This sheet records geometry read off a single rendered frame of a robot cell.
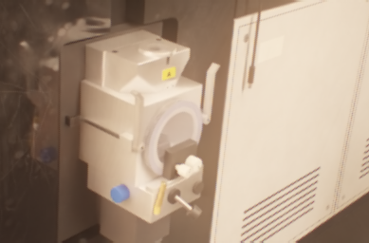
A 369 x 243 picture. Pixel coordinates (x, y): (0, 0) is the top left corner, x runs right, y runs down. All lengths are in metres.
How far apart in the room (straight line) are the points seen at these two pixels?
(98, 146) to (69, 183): 0.06
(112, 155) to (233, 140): 0.31
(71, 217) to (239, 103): 0.31
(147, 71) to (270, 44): 0.34
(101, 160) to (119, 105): 0.08
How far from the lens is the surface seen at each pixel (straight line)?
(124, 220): 0.86
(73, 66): 0.79
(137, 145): 0.75
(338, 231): 1.57
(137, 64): 0.75
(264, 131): 1.13
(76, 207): 0.88
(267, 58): 1.07
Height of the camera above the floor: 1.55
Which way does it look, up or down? 25 degrees down
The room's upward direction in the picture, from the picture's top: 5 degrees clockwise
